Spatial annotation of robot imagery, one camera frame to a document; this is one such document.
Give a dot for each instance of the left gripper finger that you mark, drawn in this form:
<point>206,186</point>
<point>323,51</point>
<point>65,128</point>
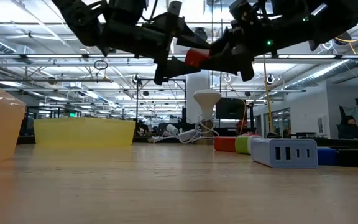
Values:
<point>177,67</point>
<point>191,39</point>

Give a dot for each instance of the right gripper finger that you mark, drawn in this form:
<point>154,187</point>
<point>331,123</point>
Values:
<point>224,43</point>
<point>228,63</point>

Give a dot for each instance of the red cube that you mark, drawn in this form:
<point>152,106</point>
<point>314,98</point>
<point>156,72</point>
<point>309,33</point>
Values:
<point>196,58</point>

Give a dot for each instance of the red box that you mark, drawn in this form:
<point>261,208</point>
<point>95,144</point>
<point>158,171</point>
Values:
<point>225,144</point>

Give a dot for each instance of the small green and white item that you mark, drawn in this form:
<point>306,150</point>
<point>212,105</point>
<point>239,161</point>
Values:
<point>242,144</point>

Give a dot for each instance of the blue rectangular box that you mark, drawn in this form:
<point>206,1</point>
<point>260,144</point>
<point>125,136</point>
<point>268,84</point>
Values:
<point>326,156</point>

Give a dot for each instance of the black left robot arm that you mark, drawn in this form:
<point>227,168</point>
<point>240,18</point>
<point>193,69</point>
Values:
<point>79,21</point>

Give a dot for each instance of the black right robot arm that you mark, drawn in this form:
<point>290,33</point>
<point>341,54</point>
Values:
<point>328,25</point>

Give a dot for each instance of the white bulb-shaped desk lamp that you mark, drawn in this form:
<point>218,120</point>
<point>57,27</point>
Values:
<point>207,98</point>

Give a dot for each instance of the black background monitor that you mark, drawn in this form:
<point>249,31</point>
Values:
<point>230,108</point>

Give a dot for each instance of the light blue usb charger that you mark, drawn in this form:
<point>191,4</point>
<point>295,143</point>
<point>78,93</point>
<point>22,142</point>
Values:
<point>284,153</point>

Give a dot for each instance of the yellow translucent plastic bin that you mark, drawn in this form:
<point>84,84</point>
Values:
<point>84,132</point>

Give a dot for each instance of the person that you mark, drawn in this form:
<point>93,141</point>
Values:
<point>350,128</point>

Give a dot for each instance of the black background rig frame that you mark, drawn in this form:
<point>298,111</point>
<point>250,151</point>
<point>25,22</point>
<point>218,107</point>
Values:
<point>137,102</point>

